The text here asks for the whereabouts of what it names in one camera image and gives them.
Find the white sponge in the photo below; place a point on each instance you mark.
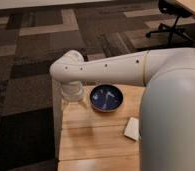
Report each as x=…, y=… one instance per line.
x=132, y=129

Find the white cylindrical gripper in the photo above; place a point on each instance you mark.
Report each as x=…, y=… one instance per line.
x=72, y=91

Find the dark blue ceramic bowl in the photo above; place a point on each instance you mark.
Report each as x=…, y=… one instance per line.
x=106, y=98

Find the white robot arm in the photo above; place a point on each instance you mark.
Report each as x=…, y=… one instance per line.
x=166, y=108

